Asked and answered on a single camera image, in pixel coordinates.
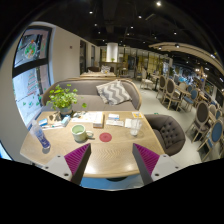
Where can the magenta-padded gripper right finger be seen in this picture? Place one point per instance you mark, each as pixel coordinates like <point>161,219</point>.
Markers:
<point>148,160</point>

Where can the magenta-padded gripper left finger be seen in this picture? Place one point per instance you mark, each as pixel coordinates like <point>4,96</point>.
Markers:
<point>75,160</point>

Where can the clear blue-labelled water bottle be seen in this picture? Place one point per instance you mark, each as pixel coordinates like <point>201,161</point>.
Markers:
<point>40,136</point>

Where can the light green ceramic mug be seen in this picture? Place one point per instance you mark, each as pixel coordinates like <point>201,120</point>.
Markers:
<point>79,134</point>

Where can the dark grey tufted armchair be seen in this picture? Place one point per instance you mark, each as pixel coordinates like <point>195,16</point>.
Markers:
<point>168,133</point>

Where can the flat round red coaster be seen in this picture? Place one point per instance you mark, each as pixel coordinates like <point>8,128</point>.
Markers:
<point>105,137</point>

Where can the small light blue packet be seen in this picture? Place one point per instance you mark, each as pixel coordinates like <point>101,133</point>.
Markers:
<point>65,120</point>

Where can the white paper napkin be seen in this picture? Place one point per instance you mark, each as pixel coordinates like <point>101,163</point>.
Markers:
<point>128,123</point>

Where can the printed paper leaflet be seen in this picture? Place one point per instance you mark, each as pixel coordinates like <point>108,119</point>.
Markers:
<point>85,117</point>

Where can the blue and white flat box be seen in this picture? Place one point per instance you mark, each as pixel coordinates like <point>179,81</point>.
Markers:
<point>43,122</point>

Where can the potted green leafy plant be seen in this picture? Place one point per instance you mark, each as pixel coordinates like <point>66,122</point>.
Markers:
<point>62,98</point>

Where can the group of dining chairs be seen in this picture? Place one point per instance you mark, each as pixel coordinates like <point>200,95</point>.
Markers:
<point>201,115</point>

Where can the grey upholstered curved sofa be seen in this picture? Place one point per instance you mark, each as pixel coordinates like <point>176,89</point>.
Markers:
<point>88,88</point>

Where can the large window with decorations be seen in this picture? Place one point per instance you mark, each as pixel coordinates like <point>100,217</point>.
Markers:
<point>31,86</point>

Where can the white round column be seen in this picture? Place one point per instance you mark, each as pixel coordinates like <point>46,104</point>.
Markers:
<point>112,51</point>

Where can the group of ceiling spotlights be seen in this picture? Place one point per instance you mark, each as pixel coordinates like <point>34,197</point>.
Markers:
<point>158,3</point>

